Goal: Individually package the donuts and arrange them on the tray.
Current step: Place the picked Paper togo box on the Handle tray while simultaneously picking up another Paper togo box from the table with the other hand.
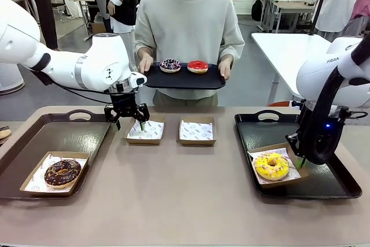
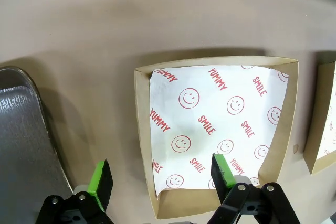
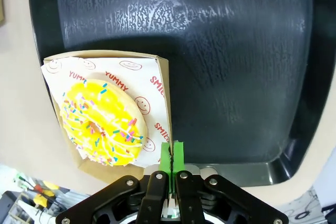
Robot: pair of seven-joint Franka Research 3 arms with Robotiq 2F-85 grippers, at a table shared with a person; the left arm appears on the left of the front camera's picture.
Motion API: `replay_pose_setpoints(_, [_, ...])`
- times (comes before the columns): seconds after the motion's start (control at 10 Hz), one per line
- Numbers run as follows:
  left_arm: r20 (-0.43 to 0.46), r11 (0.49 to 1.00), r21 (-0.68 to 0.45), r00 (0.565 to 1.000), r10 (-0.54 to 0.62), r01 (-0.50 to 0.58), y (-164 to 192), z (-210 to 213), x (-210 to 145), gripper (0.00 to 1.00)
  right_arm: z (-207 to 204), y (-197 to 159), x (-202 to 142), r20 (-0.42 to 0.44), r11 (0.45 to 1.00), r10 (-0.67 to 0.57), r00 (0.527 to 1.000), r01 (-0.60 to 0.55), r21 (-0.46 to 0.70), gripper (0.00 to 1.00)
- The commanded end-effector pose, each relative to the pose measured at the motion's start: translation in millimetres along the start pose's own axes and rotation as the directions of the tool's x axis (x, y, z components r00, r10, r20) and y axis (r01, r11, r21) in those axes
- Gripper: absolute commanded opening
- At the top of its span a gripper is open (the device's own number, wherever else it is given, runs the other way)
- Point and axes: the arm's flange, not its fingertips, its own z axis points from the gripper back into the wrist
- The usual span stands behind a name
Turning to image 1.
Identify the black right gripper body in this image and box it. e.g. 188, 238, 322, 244
291, 99, 351, 157

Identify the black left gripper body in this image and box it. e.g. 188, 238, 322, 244
110, 91, 139, 117

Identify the kraft paper food box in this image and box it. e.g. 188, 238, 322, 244
176, 115, 217, 146
124, 115, 166, 146
19, 151, 91, 197
247, 142, 310, 190

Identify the yellow sprinkled donut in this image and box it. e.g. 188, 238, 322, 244
253, 152, 291, 182

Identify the white printed paper liner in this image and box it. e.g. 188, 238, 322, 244
179, 120, 214, 141
24, 153, 88, 194
248, 146, 302, 185
128, 119, 165, 140

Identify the black serving tray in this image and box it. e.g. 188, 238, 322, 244
138, 61, 227, 90

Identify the chocolate sprinkled donut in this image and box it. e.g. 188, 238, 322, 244
43, 158, 83, 189

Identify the person's right forearm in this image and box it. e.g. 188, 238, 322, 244
134, 24, 158, 60

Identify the person's left forearm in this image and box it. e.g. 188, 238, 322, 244
219, 24, 246, 63

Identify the brown plastic tray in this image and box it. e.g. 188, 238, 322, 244
0, 109, 114, 200

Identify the person's right hand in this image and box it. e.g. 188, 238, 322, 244
138, 56, 154, 74

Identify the person's left hand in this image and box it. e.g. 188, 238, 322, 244
217, 57, 234, 81

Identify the orange chair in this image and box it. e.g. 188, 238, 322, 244
267, 101, 302, 108

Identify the purple white striped donut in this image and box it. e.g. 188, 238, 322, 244
159, 58, 182, 74

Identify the red glazed donut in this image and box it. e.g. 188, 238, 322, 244
187, 60, 209, 75

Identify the cardboard box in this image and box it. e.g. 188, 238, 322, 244
90, 21, 107, 39

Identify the white table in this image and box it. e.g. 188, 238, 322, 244
250, 32, 364, 101

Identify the person in beige sweater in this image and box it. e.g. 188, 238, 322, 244
133, 0, 246, 108

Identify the bystander in black white clothes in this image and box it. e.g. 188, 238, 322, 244
105, 0, 138, 72

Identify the tan glazed donut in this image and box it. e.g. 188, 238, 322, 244
0, 125, 12, 141

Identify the pink cloth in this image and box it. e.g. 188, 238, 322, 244
350, 0, 370, 21

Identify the black pole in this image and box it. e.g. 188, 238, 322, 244
307, 0, 334, 37

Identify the grey background desk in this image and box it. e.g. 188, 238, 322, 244
258, 0, 316, 33

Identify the black backpack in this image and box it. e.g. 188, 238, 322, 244
251, 0, 264, 23

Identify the black tray with handles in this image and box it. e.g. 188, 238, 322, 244
234, 109, 363, 201

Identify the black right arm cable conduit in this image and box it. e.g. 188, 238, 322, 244
299, 34, 370, 165

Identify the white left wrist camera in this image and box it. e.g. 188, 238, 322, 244
128, 71, 148, 88

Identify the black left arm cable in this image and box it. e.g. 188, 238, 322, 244
34, 69, 117, 106

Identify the white round pedestal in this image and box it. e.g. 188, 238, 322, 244
0, 62, 25, 95

